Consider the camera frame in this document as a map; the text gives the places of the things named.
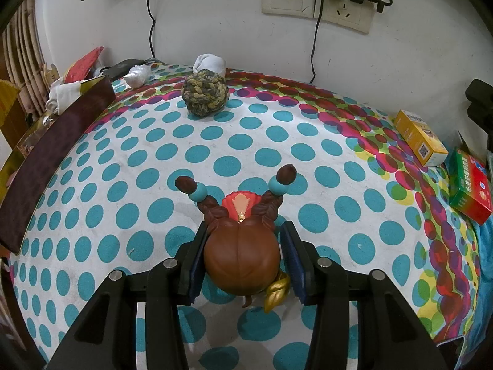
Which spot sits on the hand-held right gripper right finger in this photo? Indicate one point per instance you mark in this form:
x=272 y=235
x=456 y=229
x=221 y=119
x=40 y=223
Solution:
x=292 y=273

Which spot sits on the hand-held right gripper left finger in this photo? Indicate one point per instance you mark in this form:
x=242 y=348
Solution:
x=196 y=273

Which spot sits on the brown-haired doll figure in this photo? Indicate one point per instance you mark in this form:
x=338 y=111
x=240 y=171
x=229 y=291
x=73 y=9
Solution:
x=240 y=254

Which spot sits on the brown and gold storage box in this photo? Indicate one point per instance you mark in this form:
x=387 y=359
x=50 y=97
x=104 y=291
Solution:
x=50 y=154

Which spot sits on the black phone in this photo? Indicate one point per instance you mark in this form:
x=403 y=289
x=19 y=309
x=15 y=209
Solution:
x=452 y=354

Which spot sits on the small yellow medicine box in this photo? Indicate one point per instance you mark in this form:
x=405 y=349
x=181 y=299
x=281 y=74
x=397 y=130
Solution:
x=420 y=135

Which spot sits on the blue towel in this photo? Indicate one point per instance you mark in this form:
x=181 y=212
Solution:
x=485 y=277

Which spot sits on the green and red box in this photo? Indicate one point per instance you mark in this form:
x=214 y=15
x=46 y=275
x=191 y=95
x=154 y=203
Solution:
x=472 y=185

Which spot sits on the crumpled white tissue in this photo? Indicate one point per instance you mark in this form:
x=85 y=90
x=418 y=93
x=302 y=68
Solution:
x=136 y=75

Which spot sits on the white sock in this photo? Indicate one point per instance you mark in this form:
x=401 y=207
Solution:
x=210 y=63

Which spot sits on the black device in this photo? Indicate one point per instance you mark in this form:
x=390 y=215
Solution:
x=123 y=67

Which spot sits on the red packet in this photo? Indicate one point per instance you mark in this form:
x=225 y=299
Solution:
x=83 y=65

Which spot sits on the beige ribbed panel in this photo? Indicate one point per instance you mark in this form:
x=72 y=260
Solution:
x=27 y=57

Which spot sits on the black clamp mount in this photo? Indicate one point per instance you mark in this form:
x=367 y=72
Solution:
x=481 y=100

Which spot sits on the beige power wall socket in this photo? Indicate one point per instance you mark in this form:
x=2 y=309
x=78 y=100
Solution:
x=344 y=17

